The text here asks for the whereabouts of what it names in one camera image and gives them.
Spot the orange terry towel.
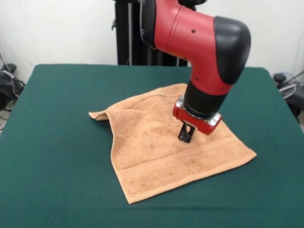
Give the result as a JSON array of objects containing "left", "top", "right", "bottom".
[{"left": 88, "top": 83, "right": 257, "bottom": 205}]

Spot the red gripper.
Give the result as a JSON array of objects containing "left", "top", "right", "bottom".
[{"left": 172, "top": 95, "right": 223, "bottom": 143}]

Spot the dark green table cloth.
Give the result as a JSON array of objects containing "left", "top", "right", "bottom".
[{"left": 0, "top": 63, "right": 304, "bottom": 228}]

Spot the grey cable coil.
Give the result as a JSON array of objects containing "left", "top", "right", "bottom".
[{"left": 276, "top": 71, "right": 304, "bottom": 98}]

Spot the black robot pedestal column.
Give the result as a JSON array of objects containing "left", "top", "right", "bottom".
[{"left": 111, "top": 0, "right": 190, "bottom": 67}]

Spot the black cable bundle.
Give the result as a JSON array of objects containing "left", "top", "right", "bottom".
[{"left": 0, "top": 68, "right": 26, "bottom": 112}]

